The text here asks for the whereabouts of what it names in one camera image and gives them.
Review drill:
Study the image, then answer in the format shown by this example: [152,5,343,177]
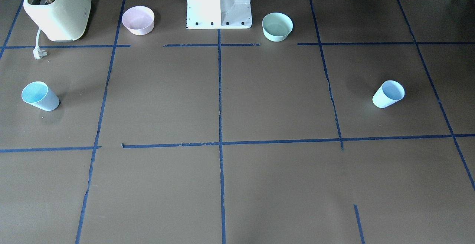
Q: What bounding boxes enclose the cream toaster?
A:
[23,0,91,42]

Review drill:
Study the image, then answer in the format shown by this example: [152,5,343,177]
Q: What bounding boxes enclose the mint green bowl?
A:
[262,12,294,42]

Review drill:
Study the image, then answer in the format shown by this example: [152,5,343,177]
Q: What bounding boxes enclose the pink bowl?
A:
[121,6,155,36]

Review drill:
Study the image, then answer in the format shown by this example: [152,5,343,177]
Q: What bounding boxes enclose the blue cup robot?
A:
[373,80,405,108]
[22,81,60,112]

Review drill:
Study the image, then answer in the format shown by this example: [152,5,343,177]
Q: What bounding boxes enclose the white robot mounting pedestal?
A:
[186,0,253,30]

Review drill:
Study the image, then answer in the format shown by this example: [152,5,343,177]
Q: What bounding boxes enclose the white toaster power cord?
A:
[33,28,48,60]

